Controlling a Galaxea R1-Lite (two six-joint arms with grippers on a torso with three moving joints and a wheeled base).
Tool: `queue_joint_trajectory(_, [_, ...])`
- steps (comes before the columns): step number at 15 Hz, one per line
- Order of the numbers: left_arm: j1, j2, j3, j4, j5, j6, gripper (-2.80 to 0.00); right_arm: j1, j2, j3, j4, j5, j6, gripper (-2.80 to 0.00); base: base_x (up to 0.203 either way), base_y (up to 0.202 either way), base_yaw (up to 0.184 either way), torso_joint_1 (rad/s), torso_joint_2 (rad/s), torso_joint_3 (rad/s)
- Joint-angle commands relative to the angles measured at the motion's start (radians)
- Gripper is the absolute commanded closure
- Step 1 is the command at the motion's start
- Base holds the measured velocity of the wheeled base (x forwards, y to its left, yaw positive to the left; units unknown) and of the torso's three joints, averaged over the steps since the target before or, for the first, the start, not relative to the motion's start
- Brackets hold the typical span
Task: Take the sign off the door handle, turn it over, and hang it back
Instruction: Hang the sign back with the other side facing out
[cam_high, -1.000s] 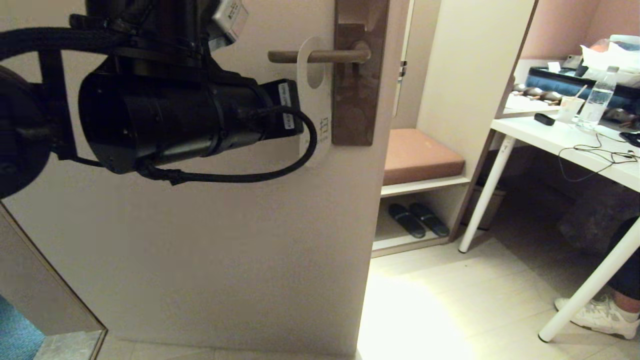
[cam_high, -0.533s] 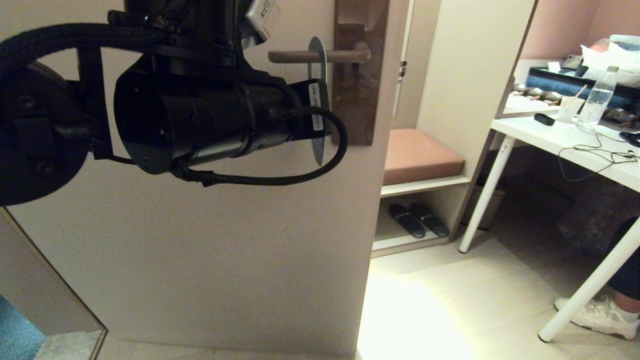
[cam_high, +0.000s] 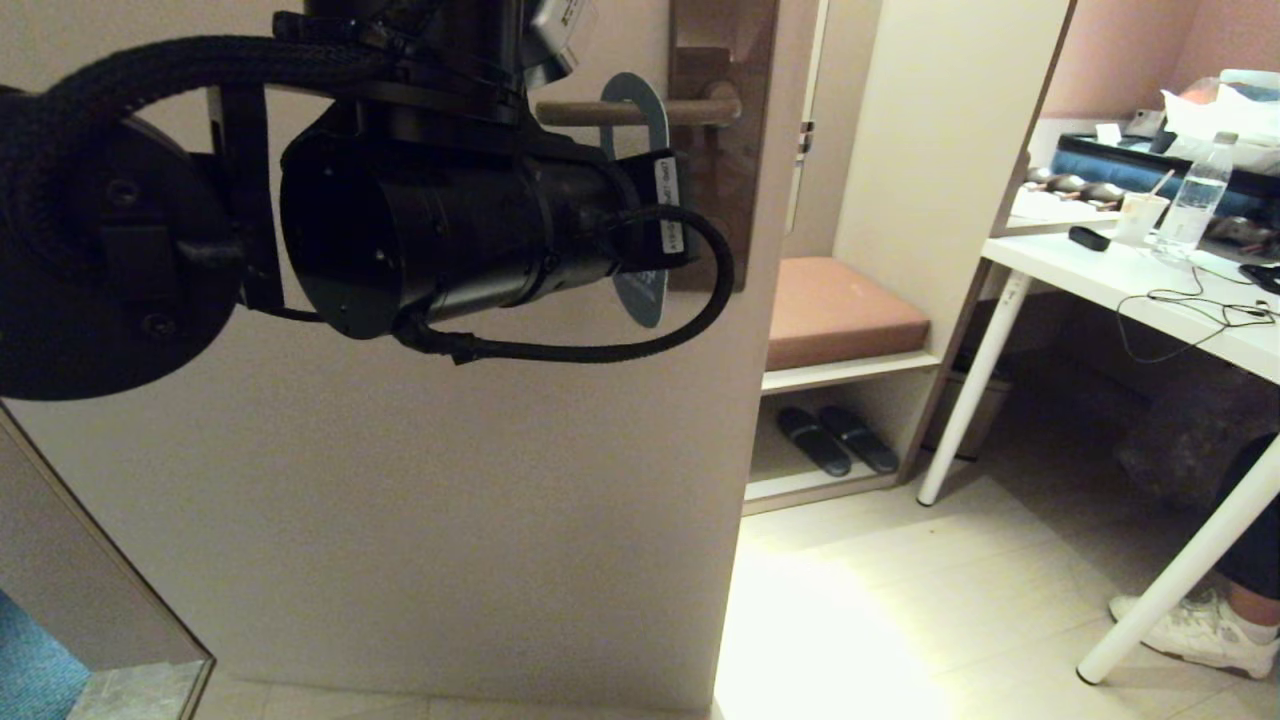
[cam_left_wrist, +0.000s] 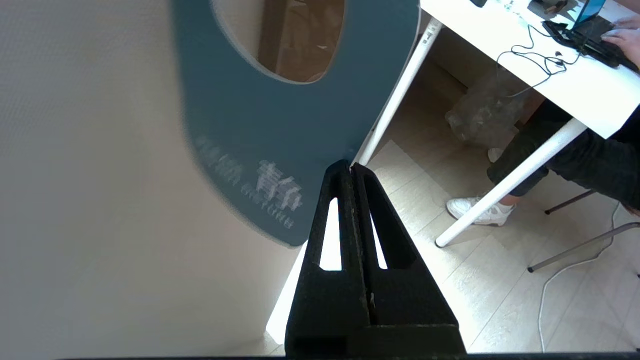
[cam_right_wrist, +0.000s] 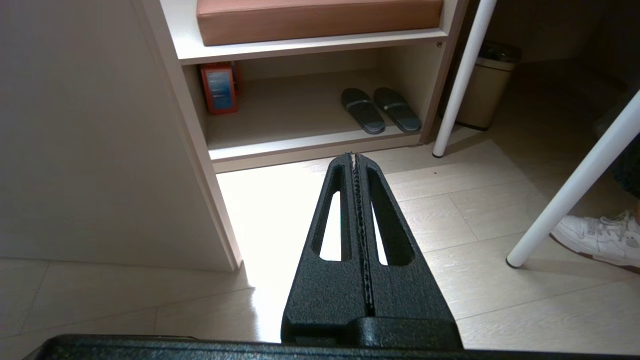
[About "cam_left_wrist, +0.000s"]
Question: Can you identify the blue-edged laptop screen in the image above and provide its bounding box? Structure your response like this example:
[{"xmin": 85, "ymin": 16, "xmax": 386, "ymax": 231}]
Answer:
[{"xmin": 570, "ymin": 0, "xmax": 608, "ymax": 31}]

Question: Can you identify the metal frame chair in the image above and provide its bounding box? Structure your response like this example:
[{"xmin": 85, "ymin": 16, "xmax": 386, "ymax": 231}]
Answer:
[{"xmin": 527, "ymin": 189, "xmax": 640, "ymax": 274}]

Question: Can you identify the thin black table cable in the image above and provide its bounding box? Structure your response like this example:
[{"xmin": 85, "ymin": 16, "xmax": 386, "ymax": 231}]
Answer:
[{"xmin": 495, "ymin": 22, "xmax": 583, "ymax": 98}]

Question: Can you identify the white door hanger sign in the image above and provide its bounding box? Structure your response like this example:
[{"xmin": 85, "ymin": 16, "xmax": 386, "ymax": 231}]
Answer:
[{"xmin": 170, "ymin": 0, "xmax": 421, "ymax": 249}]

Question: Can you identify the bare bystander hand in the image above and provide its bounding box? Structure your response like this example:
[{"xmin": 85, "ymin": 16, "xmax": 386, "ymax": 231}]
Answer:
[{"xmin": 602, "ymin": 15, "xmax": 640, "ymax": 71}]

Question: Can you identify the white table with round legs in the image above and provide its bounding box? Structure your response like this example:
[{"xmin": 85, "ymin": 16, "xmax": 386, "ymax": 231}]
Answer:
[{"xmin": 357, "ymin": 0, "xmax": 640, "ymax": 248}]

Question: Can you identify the grey mottled bag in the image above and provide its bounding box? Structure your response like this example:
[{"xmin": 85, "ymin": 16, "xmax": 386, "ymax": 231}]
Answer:
[{"xmin": 445, "ymin": 75, "xmax": 547, "ymax": 151}]

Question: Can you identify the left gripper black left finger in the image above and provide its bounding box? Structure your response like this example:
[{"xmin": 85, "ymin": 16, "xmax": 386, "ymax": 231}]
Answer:
[{"xmin": 285, "ymin": 160, "xmax": 372, "ymax": 357}]

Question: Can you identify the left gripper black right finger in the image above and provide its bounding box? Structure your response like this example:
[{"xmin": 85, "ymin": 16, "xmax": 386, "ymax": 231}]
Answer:
[{"xmin": 351, "ymin": 162, "xmax": 466, "ymax": 357}]

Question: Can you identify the white room door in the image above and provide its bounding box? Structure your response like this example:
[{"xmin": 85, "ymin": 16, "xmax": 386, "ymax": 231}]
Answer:
[{"xmin": 0, "ymin": 0, "xmax": 311, "ymax": 359}]

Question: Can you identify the person leg in dark trousers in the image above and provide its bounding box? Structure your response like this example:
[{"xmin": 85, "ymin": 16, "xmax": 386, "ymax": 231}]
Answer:
[{"xmin": 487, "ymin": 100, "xmax": 640, "ymax": 212}]

